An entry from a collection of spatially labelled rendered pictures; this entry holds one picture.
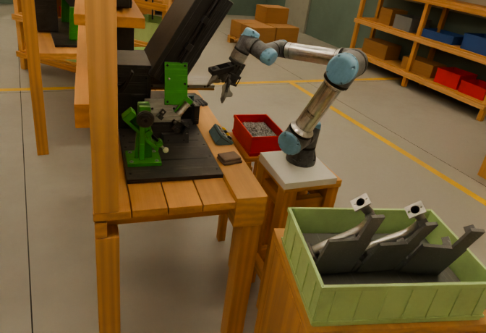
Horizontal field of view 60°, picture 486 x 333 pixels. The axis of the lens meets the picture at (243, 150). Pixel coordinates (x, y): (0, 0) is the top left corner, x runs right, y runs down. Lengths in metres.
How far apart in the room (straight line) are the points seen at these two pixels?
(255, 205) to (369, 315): 0.63
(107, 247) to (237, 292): 0.68
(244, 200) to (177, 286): 1.00
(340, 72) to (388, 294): 0.82
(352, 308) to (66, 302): 1.63
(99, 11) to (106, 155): 0.48
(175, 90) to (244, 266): 0.91
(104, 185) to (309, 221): 0.78
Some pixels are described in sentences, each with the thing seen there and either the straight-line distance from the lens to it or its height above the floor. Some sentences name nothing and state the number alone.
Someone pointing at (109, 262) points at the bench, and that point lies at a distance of 1.80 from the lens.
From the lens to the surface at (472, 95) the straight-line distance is 6.86.
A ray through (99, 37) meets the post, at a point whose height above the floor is 1.53.
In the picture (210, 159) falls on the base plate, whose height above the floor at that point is 0.90.
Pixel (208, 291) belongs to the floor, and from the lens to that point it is 2.59.
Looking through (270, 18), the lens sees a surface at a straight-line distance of 8.75.
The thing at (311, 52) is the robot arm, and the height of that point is 1.44.
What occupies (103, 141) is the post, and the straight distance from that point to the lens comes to 1.50.
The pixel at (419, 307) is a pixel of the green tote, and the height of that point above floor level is 0.86.
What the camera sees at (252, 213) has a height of 0.82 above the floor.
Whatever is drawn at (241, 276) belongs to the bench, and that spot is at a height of 0.46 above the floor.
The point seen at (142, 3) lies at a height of 1.14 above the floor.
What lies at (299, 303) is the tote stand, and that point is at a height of 0.79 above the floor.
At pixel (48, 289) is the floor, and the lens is 2.67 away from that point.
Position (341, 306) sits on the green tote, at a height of 0.88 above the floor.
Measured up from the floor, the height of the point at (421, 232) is 1.10.
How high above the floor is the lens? 1.84
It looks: 26 degrees down
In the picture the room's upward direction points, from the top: 8 degrees clockwise
